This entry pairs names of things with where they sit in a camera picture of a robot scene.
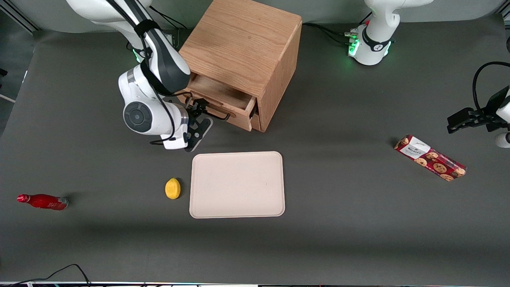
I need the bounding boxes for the black cable at table edge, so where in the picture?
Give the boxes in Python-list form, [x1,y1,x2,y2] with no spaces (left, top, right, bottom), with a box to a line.
[0,263,93,287]

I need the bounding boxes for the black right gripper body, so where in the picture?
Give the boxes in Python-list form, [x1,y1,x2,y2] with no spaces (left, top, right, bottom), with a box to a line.
[182,102,202,136]

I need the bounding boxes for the wooden drawer cabinet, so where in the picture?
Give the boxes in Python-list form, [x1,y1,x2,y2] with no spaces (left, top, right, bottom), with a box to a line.
[175,0,302,132]

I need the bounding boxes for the beige rectangular tray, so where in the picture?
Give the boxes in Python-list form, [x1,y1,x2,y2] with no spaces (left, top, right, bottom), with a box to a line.
[189,151,286,219]

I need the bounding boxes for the wooden drawer with black handle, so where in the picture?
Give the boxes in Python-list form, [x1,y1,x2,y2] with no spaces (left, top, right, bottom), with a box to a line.
[175,73,257,131]

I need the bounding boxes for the red bottle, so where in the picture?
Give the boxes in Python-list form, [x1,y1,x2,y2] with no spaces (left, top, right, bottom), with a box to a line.
[17,194,69,211]

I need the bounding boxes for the black base cables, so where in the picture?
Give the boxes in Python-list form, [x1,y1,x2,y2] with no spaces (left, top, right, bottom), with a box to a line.
[302,22,359,46]
[149,6,188,30]

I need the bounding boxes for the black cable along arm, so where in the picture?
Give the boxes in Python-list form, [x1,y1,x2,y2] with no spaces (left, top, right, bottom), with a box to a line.
[106,0,178,146]

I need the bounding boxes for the yellow lemon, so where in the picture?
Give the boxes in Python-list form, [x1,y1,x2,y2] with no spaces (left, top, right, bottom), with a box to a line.
[165,177,182,200]

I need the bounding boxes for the red tartan cookie box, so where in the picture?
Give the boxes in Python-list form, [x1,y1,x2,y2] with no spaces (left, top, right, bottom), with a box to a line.
[394,134,467,182]

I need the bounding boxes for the black looped gripper cable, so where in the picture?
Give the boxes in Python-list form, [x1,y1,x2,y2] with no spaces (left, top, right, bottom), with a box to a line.
[473,61,510,116]

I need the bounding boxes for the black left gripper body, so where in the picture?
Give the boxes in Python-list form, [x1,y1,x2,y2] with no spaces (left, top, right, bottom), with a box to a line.
[476,87,510,133]

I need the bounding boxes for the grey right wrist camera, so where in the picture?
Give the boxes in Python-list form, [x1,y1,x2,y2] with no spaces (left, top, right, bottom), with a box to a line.
[184,118,214,153]

